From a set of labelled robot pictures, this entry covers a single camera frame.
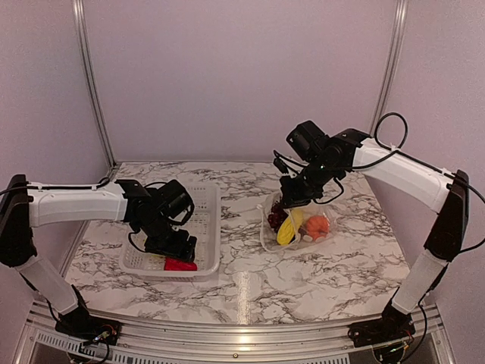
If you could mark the aluminium frame post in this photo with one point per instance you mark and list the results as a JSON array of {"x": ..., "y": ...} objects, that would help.
[
  {"x": 89, "y": 74},
  {"x": 396, "y": 40}
]

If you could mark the red bell pepper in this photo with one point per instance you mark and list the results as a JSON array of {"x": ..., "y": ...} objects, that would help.
[{"x": 171, "y": 264}]

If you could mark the orange mini pumpkin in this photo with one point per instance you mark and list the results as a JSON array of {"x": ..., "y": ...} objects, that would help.
[{"x": 317, "y": 227}]

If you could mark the aluminium frame post right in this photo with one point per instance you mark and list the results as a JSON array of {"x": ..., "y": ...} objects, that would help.
[{"x": 396, "y": 40}]

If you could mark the dark red grape bunch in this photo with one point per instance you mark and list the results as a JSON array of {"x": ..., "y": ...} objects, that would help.
[{"x": 277, "y": 216}]

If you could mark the aluminium frame post left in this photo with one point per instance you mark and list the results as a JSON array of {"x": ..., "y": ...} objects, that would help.
[{"x": 89, "y": 74}]

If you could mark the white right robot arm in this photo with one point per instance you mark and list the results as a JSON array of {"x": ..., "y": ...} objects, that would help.
[{"x": 333, "y": 157}]

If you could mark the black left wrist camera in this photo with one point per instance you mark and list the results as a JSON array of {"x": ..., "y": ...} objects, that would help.
[{"x": 176, "y": 204}]

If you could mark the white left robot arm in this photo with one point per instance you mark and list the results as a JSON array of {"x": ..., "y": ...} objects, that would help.
[{"x": 157, "y": 210}]

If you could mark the aluminium front table rail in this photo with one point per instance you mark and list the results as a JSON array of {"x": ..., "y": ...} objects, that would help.
[{"x": 146, "y": 340}]

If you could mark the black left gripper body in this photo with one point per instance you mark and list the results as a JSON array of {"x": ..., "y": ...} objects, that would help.
[{"x": 160, "y": 238}]

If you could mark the clear zip top bag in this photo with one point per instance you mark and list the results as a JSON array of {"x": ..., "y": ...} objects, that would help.
[{"x": 268, "y": 238}]

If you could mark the white plastic perforated basket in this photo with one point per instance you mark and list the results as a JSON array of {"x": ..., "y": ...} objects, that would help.
[{"x": 205, "y": 225}]

